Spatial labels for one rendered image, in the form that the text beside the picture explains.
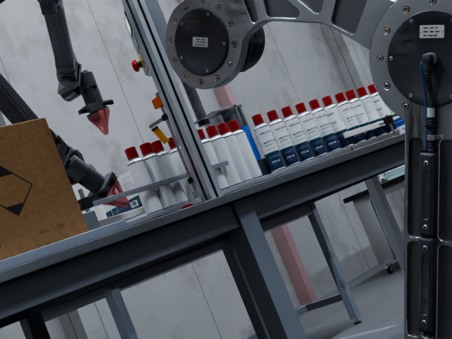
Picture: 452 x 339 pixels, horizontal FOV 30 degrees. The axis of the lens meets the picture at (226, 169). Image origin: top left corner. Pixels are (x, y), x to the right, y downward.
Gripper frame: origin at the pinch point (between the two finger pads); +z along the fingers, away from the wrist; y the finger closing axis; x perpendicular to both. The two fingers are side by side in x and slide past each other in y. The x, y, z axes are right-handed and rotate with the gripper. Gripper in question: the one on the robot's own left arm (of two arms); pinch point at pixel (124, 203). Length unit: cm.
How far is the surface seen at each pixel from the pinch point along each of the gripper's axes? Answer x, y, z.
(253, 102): -378, 338, 190
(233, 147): -38.9, -2.2, 23.7
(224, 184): -25.1, -2.3, 25.6
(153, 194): -6.4, -2.4, 5.7
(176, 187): -14.0, -1.7, 11.7
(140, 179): -8.5, -1.7, 0.7
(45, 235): 43, -41, -27
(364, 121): -89, -1, 70
